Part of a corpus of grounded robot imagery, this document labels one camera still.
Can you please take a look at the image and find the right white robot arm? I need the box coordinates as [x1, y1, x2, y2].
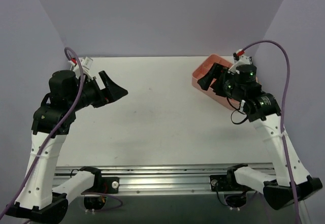
[198, 63, 322, 210]

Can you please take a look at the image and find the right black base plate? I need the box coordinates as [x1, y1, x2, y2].
[209, 174, 253, 192]

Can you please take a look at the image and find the aluminium mounting rail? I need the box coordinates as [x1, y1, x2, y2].
[50, 163, 280, 197]

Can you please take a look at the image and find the pink compartment tray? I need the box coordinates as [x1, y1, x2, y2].
[190, 54, 261, 111]

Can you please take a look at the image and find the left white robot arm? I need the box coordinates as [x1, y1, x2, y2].
[5, 70, 128, 223]

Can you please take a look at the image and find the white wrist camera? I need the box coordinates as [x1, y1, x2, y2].
[229, 49, 253, 73]
[69, 56, 93, 79]

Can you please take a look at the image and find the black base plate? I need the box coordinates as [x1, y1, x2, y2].
[82, 176, 120, 194]
[209, 174, 253, 192]

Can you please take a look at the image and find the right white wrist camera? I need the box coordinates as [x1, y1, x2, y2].
[229, 49, 253, 73]

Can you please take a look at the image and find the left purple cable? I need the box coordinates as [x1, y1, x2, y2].
[0, 47, 123, 219]

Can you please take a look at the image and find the thin black wire loop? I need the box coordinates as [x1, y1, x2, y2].
[225, 97, 252, 126]

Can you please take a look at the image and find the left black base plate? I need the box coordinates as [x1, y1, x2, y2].
[82, 176, 120, 194]

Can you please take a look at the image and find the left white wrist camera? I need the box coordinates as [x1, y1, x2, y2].
[69, 56, 93, 79]

